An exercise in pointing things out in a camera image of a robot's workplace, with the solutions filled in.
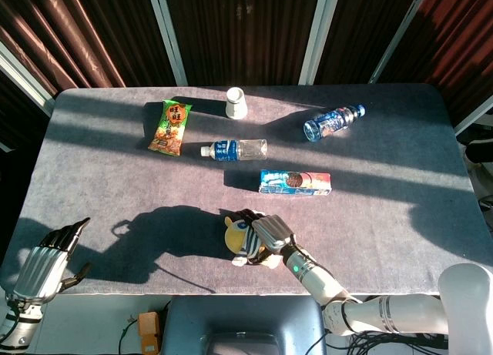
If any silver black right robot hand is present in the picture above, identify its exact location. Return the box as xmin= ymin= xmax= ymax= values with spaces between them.
xmin=225 ymin=208 xmax=297 ymax=264

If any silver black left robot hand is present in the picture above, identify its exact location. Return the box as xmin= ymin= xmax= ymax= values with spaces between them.
xmin=7 ymin=216 xmax=92 ymax=306

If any yellow striped plush toy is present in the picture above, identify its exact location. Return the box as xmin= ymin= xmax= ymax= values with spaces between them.
xmin=224 ymin=215 xmax=284 ymax=270

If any blue pink cookie box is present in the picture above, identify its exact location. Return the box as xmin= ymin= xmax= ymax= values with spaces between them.
xmin=258 ymin=169 xmax=331 ymax=197

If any blue-grey robot torso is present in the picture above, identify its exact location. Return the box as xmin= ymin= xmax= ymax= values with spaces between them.
xmin=163 ymin=295 xmax=328 ymax=355

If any clear water bottle blue label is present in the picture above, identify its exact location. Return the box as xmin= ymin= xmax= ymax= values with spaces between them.
xmin=200 ymin=139 xmax=268 ymax=164

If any blue-grey table cloth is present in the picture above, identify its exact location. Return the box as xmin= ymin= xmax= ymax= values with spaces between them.
xmin=0 ymin=82 xmax=493 ymax=296

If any blue drink bottle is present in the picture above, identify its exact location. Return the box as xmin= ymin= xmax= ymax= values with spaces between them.
xmin=303 ymin=103 xmax=367 ymax=142

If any orange box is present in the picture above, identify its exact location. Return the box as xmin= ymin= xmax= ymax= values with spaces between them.
xmin=138 ymin=311 xmax=163 ymax=354

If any white paper cup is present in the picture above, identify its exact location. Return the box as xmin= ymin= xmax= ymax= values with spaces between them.
xmin=225 ymin=86 xmax=248 ymax=120

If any green snack bag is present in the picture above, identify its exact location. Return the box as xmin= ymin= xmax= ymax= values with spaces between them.
xmin=147 ymin=99 xmax=193 ymax=157

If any brown curtain panel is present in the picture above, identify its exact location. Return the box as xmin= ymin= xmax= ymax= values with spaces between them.
xmin=315 ymin=0 xmax=419 ymax=86
xmin=0 ymin=0 xmax=176 ymax=99
xmin=379 ymin=0 xmax=493 ymax=127
xmin=163 ymin=0 xmax=321 ymax=88

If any black chair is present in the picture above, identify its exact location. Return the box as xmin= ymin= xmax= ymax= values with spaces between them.
xmin=463 ymin=126 xmax=493 ymax=164

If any green cable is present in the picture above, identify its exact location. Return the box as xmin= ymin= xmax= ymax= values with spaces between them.
xmin=116 ymin=315 xmax=140 ymax=355

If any black cable bundle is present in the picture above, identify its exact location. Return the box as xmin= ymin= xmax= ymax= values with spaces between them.
xmin=307 ymin=327 xmax=450 ymax=355

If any white window frame post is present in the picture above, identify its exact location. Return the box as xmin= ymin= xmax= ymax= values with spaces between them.
xmin=368 ymin=0 xmax=431 ymax=85
xmin=454 ymin=95 xmax=493 ymax=137
xmin=0 ymin=42 xmax=55 ymax=116
xmin=146 ymin=0 xmax=189 ymax=87
xmin=298 ymin=0 xmax=342 ymax=86

